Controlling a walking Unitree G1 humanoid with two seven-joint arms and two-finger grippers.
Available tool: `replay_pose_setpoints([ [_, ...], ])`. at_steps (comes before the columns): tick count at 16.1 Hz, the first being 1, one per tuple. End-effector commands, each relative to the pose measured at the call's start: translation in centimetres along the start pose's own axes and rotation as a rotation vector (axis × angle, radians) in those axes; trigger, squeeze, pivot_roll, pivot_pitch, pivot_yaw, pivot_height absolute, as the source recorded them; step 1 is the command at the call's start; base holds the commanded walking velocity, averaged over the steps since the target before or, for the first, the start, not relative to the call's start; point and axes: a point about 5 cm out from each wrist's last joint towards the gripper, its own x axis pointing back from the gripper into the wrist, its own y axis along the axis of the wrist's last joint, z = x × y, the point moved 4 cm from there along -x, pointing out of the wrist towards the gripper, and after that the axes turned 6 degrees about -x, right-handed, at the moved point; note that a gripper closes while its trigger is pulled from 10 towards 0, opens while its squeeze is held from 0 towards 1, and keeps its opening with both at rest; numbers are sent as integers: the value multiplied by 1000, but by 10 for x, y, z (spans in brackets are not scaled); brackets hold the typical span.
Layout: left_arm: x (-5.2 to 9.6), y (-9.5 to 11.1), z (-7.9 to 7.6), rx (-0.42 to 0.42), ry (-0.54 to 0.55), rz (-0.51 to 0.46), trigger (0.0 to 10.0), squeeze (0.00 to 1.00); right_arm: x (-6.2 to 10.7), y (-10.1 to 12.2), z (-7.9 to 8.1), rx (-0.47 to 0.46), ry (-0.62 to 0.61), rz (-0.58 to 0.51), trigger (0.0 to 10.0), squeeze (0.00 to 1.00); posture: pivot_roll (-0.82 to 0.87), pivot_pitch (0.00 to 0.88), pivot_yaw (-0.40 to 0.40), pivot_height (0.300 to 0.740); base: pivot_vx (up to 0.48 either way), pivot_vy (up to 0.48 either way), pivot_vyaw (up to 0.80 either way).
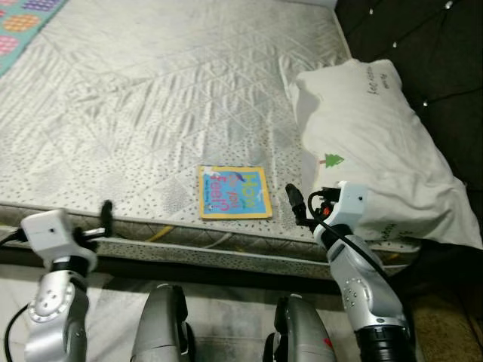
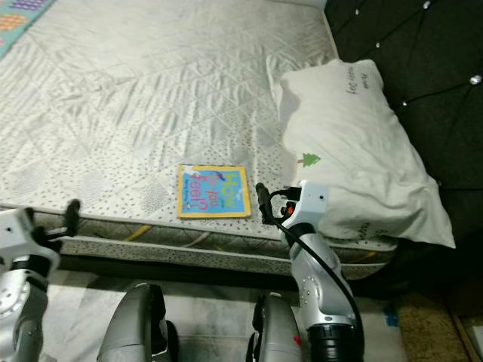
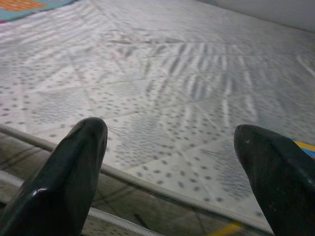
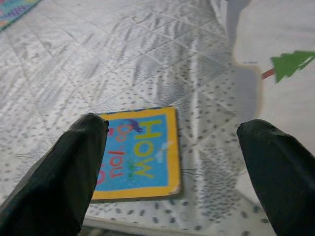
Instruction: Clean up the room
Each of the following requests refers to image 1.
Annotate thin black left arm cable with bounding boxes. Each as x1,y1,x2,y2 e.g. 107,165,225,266
2,300,32,362

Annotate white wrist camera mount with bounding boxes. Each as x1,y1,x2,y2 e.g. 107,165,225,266
325,181,371,231
20,210,97,261

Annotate dark bed base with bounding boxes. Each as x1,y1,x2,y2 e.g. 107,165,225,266
0,245,423,299

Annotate grey left robot leg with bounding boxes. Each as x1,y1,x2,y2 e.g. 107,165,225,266
130,283,195,362

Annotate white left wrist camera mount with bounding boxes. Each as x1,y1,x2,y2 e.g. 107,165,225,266
20,210,97,261

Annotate grey quilted mattress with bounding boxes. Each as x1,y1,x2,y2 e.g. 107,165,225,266
0,0,483,280

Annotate white pillow green tree print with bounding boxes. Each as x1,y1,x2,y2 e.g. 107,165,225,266
291,59,483,250

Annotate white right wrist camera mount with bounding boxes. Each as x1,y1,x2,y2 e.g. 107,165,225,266
325,181,371,231

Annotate grey robot leg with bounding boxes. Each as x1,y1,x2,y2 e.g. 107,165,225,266
130,283,195,362
263,294,338,362

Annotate grey right robot leg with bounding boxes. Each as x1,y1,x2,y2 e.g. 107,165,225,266
263,294,338,362

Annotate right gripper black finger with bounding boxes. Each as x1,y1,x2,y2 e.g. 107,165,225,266
285,183,307,224

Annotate teal blanket colourful dotted shapes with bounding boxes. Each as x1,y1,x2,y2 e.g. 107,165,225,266
0,0,69,76

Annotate yellow-edged blue picture book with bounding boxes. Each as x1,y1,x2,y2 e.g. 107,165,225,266
198,164,273,221

